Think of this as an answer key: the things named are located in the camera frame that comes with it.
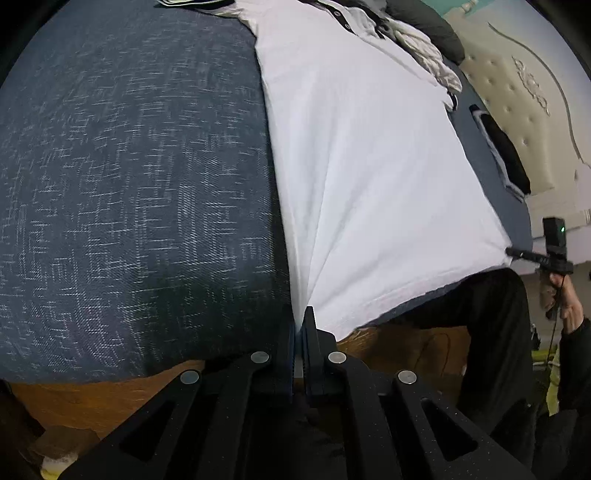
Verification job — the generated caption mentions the white long sleeve garment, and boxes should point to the white long sleeve garment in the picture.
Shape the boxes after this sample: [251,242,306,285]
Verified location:
[389,20,463,111]

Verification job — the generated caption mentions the blue-grey bed sheet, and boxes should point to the blue-grey bed sheet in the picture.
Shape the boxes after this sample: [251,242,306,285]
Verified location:
[1,1,532,384]

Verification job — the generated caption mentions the dark grey rolled duvet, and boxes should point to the dark grey rolled duvet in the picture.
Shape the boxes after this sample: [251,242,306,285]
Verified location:
[341,0,466,66]

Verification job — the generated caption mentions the white polo shirt black collar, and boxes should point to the white polo shirt black collar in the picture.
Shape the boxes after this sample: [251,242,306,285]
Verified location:
[233,1,509,339]

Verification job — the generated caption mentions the cream tufted headboard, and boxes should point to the cream tufted headboard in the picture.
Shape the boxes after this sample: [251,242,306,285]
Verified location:
[444,1,590,263]

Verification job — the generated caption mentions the person dark trousers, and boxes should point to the person dark trousers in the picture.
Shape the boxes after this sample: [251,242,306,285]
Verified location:
[392,267,591,480]

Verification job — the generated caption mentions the folded black white garment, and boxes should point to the folded black white garment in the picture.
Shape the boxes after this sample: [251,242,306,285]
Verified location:
[470,104,531,202]

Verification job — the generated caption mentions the grey sweatshirt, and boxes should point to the grey sweatshirt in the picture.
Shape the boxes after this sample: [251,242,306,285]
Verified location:
[158,0,235,10]

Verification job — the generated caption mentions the person right hand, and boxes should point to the person right hand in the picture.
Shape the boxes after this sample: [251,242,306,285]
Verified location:
[539,272,585,334]

